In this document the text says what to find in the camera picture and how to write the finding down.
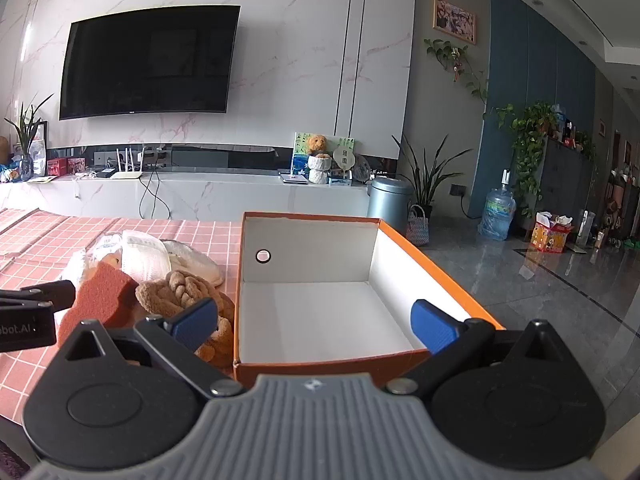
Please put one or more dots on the red gift box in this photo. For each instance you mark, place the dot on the red gift box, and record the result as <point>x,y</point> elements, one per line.
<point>56,167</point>
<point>76,166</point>

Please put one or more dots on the long leaf potted plant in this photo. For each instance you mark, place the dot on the long leaf potted plant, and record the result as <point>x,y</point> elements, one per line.
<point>429,180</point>

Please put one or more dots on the red sponge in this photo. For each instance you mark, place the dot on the red sponge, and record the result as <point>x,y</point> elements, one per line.
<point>100,295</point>

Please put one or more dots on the trailing plant on cabinet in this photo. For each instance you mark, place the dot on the trailing plant on cabinet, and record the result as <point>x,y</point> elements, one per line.
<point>530,145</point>

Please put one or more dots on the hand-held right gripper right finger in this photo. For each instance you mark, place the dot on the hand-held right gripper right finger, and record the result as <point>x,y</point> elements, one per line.
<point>432,327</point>

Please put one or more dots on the dark grey cabinet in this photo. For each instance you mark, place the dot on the dark grey cabinet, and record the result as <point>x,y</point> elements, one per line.
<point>562,180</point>

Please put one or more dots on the woven plastic basket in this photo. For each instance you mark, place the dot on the woven plastic basket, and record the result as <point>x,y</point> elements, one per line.
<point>417,227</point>

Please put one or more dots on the white router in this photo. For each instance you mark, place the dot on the white router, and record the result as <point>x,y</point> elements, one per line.
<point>127,175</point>

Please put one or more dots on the blue water jug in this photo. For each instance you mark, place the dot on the blue water jug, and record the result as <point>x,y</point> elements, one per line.
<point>497,212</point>

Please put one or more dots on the brown braided plush toy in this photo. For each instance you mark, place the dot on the brown braided plush toy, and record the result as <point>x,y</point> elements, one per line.
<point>175,285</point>

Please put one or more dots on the snack bag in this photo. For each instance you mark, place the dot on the snack bag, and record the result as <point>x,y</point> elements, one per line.
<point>10,174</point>

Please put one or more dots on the black wall television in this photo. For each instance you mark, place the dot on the black wall television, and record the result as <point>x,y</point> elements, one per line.
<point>150,60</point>

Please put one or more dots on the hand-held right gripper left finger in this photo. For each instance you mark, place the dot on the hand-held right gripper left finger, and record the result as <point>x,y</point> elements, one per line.
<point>192,322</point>

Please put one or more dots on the white printed packet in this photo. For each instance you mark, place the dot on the white printed packet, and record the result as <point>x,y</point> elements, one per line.
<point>102,249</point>

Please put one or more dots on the green and blue picture card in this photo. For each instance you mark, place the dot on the green and blue picture card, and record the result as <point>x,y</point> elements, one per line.
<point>299,155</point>

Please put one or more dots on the black wall socket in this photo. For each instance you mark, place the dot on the black wall socket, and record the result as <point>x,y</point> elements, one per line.
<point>458,190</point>

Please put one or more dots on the white marble television cabinet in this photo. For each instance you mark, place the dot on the white marble television cabinet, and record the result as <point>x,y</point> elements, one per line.
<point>225,195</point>

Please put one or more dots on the red patterned gift bag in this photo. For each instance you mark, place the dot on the red patterned gift bag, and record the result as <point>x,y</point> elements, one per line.
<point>547,237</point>

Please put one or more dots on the round paper fan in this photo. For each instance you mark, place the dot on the round paper fan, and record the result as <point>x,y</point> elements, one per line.
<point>344,159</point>

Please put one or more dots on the green plant in vase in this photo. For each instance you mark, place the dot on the green plant in vase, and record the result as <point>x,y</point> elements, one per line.
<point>27,135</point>

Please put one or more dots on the brown teddy bear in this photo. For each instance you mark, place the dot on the brown teddy bear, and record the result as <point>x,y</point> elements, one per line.
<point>317,144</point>

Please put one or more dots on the silver blue trash bin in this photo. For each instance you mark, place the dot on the silver blue trash bin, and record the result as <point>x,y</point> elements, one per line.
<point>387,205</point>

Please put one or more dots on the orange cardboard box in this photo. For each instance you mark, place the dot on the orange cardboard box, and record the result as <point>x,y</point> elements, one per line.
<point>310,310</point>

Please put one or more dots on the teddy bear on white cup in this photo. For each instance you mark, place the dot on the teddy bear on white cup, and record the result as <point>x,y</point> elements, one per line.
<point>319,169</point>

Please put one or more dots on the hanging vine plant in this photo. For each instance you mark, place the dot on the hanging vine plant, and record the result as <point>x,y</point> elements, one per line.
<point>457,60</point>

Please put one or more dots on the framed wall picture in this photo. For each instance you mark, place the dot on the framed wall picture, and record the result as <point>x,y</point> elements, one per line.
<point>455,20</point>

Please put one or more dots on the white diaper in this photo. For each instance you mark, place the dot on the white diaper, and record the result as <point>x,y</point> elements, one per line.
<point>142,255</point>

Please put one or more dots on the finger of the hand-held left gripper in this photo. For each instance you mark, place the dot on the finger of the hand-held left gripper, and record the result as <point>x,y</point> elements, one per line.
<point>45,294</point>

